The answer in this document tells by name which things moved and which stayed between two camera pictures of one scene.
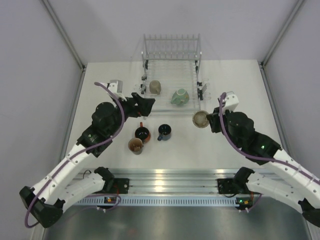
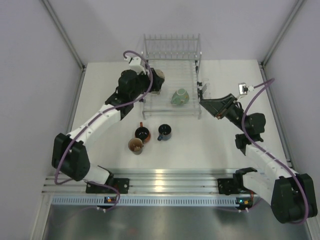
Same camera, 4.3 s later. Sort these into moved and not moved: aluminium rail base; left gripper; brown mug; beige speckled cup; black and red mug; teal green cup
Moved: beige speckled cup; left gripper
Not moved: brown mug; black and red mug; teal green cup; aluminium rail base
